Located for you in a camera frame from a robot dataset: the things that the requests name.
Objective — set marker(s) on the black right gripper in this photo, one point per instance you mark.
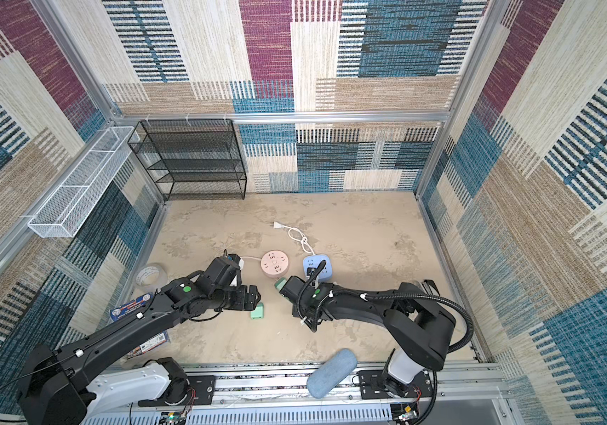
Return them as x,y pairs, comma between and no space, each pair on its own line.
295,311

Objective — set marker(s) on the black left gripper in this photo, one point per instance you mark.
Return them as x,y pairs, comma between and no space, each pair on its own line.
242,301

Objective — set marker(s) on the green plug adapter cube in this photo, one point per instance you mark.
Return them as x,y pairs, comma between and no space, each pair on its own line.
279,285

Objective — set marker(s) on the green plug adapter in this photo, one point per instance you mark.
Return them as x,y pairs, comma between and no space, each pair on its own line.
258,312

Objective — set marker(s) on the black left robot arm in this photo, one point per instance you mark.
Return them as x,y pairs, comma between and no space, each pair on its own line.
69,384

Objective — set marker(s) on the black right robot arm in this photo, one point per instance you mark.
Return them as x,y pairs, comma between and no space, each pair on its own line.
427,327

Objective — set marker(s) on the pink round power strip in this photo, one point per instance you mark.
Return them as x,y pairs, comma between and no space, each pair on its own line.
275,264

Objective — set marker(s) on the clear tape roll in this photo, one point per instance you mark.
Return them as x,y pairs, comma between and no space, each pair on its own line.
151,276

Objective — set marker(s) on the blue printed booklet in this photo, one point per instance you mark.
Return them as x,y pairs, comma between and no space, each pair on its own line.
135,308

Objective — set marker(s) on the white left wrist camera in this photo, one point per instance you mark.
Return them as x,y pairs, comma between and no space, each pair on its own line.
238,263

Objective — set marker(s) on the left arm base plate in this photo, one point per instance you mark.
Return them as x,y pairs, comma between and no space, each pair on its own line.
197,390

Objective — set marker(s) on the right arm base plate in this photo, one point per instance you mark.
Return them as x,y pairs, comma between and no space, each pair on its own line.
376,384

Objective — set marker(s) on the black wire shelf rack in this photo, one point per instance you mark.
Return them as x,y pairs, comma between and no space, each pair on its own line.
191,159

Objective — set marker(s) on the white wire mesh basket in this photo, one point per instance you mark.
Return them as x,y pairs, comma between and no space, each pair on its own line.
69,205

